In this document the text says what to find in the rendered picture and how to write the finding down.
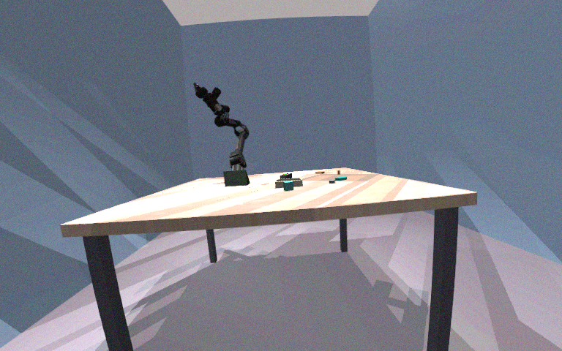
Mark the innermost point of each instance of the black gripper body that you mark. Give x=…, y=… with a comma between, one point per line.
x=203, y=93

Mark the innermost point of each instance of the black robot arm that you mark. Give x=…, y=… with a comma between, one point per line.
x=237, y=161

